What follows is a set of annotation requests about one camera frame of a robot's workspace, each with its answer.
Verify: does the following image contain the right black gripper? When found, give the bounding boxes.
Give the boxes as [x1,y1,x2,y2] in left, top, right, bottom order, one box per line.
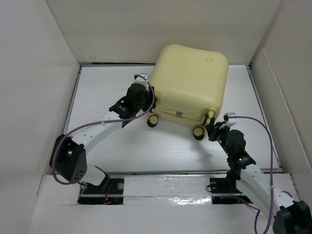
[204,121,232,157]

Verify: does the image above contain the yellow hard-shell suitcase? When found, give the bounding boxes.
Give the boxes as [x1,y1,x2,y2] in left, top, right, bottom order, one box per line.
[147,44,229,140]

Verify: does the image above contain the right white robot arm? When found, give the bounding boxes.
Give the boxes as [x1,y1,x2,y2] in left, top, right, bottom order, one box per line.
[205,120,312,234]

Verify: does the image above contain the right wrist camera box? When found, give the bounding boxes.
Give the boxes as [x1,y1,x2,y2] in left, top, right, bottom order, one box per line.
[219,112,237,129]

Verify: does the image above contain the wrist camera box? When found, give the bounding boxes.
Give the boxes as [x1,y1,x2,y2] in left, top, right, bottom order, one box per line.
[219,112,237,129]
[134,74,149,89]

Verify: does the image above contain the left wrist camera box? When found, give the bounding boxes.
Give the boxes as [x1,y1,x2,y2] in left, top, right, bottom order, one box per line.
[134,74,149,89]

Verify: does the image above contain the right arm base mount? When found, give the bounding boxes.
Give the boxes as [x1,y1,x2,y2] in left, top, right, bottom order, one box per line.
[206,178,252,205]

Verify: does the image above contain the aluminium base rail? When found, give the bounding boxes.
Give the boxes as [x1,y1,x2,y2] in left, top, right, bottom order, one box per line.
[41,168,291,198]

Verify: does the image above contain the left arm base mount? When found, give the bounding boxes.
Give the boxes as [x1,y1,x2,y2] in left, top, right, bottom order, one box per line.
[78,178,124,205]

